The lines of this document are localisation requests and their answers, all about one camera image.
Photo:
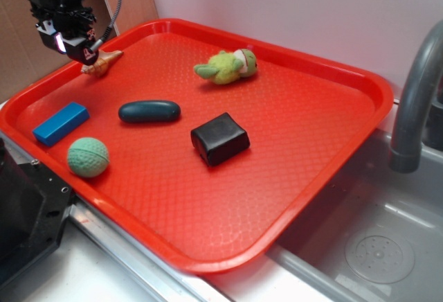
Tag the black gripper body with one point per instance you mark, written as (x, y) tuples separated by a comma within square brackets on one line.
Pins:
[(69, 17)]

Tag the red plastic tray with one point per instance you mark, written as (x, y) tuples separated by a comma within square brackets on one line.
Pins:
[(305, 116)]

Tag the grey sink basin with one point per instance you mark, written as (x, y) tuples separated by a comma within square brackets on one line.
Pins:
[(371, 234)]

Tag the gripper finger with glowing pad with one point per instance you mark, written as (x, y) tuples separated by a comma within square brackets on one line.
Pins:
[(80, 49), (51, 38)]

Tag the tan spiral seashell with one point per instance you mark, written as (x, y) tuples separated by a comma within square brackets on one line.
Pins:
[(104, 62)]

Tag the grey sink faucet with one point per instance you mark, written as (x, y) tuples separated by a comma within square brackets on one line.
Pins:
[(418, 120)]

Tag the blue rectangular block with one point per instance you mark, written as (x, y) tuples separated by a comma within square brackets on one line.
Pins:
[(60, 124)]

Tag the dark teal oval case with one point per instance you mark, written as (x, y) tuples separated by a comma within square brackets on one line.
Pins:
[(149, 111)]

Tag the green dimpled ball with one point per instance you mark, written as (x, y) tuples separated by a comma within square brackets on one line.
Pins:
[(88, 157)]

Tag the dark brown square pouch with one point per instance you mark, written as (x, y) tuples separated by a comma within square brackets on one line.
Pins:
[(219, 139)]

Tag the green plush toy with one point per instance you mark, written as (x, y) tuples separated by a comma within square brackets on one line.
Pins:
[(225, 68)]

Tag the brown cardboard panel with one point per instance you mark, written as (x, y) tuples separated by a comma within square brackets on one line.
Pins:
[(30, 51)]

